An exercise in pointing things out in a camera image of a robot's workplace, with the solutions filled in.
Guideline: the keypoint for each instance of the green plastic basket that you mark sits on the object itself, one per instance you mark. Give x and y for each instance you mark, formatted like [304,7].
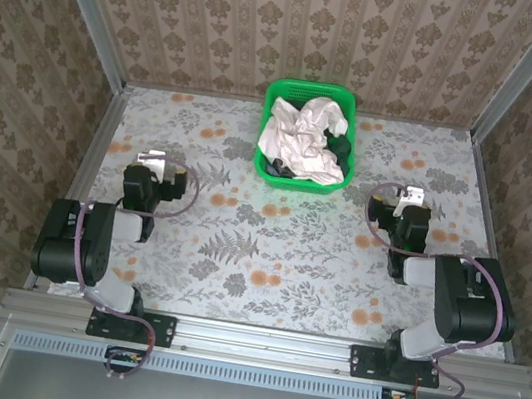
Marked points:
[298,186]

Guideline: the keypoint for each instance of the white t-shirt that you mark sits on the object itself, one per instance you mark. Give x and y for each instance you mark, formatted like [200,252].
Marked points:
[301,139]

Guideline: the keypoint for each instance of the floral patterned table cover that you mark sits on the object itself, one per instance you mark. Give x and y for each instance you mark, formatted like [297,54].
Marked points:
[316,268]

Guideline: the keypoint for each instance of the dark green t-shirt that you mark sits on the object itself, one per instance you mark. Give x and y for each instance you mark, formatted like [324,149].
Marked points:
[340,148]

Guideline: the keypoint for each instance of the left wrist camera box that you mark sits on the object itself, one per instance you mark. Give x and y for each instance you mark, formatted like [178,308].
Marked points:
[148,159]

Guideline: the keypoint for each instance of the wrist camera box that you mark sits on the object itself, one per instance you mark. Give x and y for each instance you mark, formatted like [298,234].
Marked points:
[148,159]
[410,196]

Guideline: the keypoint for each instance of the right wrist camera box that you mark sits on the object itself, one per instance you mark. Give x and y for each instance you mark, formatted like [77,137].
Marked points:
[410,196]

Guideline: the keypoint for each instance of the aluminium side rail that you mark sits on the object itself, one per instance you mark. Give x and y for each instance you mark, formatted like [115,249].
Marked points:
[98,142]
[487,204]

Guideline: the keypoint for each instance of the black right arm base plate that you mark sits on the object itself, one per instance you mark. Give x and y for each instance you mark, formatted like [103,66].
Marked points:
[364,362]

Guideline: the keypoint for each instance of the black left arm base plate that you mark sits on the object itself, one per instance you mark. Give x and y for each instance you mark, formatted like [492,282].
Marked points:
[161,330]

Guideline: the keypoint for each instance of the aluminium frame beam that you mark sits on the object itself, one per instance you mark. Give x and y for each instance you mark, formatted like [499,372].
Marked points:
[263,343]

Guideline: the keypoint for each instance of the aluminium frame post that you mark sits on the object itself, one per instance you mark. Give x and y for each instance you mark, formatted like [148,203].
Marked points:
[529,74]
[87,4]

